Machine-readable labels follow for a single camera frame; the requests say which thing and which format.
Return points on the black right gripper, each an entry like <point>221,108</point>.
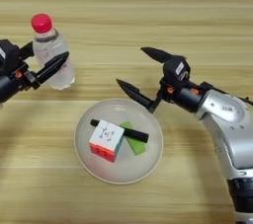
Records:
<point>186,96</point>

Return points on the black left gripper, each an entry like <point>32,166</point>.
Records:
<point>18,81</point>

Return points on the clear bottle red cap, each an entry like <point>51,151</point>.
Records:
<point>52,47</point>

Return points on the black marker pen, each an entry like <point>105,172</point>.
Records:
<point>136,134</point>

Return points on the white and red puzzle cube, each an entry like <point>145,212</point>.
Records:
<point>105,135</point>

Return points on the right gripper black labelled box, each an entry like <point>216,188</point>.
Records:
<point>176,68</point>

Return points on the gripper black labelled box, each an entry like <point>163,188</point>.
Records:
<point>10,57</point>
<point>176,68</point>

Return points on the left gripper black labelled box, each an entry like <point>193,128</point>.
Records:
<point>10,57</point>

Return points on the green rectangular block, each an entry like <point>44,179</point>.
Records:
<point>138,147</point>

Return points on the white round plate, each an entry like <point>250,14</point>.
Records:
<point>131,168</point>

